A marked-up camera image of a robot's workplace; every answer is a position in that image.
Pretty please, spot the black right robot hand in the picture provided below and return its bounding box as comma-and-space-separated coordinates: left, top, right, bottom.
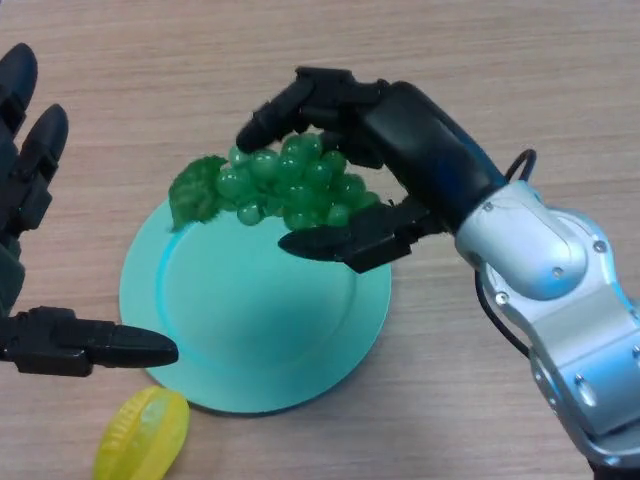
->
234, 66, 506, 274

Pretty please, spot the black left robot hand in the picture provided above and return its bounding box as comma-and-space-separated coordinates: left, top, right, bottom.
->
0, 42, 180, 377

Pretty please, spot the green grape bunch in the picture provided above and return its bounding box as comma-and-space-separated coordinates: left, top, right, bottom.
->
168, 133, 382, 234

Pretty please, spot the round green plate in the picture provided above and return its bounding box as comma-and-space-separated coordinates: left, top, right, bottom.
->
118, 199, 393, 415

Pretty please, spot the yellow starfruit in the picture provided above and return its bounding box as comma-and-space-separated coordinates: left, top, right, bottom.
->
93, 384, 191, 480

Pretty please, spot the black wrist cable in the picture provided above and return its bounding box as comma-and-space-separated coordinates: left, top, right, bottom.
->
473, 148, 539, 360

